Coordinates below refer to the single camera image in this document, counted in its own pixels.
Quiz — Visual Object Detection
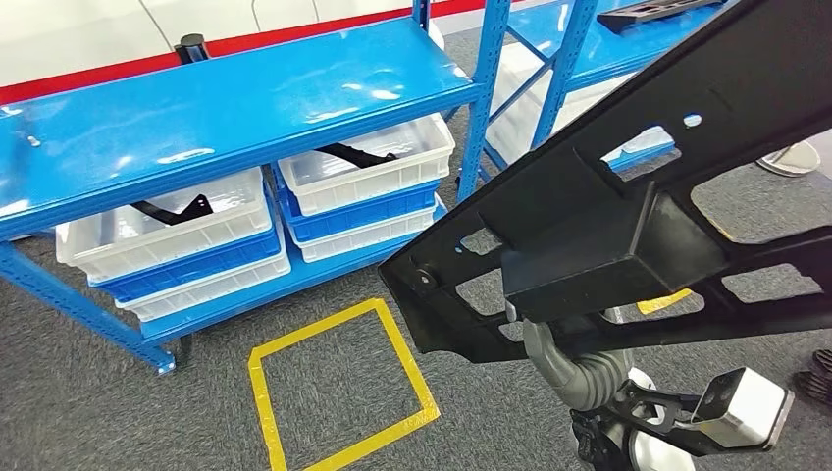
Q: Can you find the long black plastic part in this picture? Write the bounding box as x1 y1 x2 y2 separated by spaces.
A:
597 0 729 35
378 0 832 365

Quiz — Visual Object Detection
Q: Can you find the blue metal shelf rack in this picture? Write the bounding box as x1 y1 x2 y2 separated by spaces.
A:
0 0 515 377
481 0 743 176

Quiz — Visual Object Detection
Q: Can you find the white platform with red stripe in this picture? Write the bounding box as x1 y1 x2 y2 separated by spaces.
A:
0 0 489 107

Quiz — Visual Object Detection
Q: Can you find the white round base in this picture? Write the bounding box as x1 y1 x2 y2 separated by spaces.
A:
756 139 821 178

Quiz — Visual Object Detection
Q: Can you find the black curved bracket part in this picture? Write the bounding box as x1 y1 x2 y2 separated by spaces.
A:
315 142 399 171
130 193 216 228

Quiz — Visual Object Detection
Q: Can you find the black cylindrical post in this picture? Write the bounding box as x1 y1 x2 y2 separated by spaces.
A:
174 33 211 65

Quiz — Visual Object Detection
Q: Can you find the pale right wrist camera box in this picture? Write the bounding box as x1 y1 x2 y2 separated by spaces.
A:
675 367 796 454

